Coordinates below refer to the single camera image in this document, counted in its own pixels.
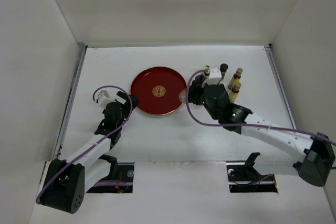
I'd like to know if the pink cap spice jar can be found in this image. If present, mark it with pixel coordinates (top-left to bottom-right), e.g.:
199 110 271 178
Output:
178 89 187 103

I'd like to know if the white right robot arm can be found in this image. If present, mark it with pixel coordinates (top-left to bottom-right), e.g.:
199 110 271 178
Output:
186 71 335 187

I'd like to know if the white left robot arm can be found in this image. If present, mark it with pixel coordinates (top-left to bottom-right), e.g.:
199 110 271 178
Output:
36 89 139 214

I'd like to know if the short yellow oil bottle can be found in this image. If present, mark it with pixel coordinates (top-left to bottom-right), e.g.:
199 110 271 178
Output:
229 82 242 103

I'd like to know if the cream cap salt shaker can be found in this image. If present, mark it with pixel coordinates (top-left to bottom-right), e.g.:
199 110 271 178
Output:
202 66 211 76

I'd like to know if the red round lacquer tray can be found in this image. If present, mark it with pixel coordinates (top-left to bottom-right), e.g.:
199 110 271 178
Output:
130 66 186 115

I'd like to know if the tall yellow oil bottle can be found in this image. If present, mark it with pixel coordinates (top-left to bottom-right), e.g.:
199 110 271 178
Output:
228 68 243 90

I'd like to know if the black cap spice jar back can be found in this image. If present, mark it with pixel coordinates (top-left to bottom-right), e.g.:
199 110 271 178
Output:
219 63 228 78

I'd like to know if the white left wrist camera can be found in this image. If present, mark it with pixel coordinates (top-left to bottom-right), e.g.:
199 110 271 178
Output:
96 90 111 108

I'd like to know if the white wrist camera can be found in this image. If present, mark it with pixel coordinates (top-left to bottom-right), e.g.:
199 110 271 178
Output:
206 68 222 85
96 90 111 108

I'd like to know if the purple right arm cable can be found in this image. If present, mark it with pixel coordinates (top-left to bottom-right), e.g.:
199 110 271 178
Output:
185 69 336 147

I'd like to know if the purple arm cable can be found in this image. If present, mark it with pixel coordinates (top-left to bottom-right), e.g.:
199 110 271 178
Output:
185 69 336 147
35 85 133 205

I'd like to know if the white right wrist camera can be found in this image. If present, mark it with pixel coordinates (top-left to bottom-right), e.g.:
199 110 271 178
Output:
206 68 222 85

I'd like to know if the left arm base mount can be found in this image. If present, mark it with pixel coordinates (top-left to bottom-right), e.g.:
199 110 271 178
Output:
87 163 135 194

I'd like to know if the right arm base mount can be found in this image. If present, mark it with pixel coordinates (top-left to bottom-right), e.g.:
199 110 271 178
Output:
226 162 278 193

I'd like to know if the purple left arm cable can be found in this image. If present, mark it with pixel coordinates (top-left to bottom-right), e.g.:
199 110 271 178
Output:
35 85 133 205

